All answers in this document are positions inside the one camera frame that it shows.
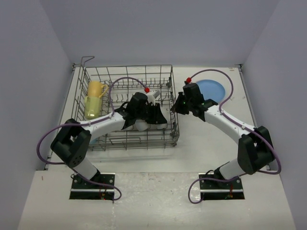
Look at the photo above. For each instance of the grey wire dish rack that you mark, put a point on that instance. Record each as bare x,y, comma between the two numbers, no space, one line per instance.
127,80

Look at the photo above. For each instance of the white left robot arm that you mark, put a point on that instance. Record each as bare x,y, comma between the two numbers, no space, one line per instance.
72,141

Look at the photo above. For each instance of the yellow ceramic mug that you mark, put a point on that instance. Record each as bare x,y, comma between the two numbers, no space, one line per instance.
96,89

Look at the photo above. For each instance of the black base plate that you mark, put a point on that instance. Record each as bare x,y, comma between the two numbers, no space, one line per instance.
82,190
212,190

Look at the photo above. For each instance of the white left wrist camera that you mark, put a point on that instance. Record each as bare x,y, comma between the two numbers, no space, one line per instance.
152,96

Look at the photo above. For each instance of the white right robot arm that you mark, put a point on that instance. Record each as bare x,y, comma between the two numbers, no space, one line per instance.
253,150

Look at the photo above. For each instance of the white ceramic bowl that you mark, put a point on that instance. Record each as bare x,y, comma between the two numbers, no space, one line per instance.
129,128
166,115
141,125

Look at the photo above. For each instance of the yellow-green plastic cup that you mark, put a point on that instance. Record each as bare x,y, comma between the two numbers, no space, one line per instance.
92,107

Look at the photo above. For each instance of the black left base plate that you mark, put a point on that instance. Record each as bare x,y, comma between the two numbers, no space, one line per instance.
82,190

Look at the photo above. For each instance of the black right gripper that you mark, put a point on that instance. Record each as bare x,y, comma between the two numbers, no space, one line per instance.
177,108

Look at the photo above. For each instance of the blue plastic plate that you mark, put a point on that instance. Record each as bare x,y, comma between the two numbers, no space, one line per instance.
211,89

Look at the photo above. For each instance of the blue plastic cup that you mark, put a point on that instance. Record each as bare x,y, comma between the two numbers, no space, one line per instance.
94,141

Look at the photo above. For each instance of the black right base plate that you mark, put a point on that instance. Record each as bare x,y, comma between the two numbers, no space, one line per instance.
212,190

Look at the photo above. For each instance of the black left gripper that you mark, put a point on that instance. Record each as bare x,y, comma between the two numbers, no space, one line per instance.
157,117

